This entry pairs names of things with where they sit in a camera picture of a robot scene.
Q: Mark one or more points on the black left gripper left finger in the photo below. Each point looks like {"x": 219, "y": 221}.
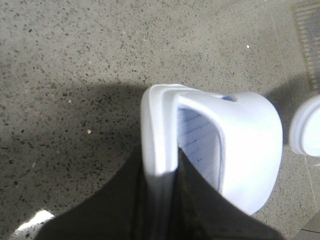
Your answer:
{"x": 117, "y": 211}

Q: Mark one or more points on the light blue slipper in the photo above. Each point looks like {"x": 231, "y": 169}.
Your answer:
{"x": 234, "y": 141}

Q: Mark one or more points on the light blue slipper resting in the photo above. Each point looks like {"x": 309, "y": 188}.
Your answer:
{"x": 304, "y": 134}

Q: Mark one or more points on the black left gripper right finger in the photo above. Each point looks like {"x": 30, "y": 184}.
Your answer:
{"x": 199, "y": 212}

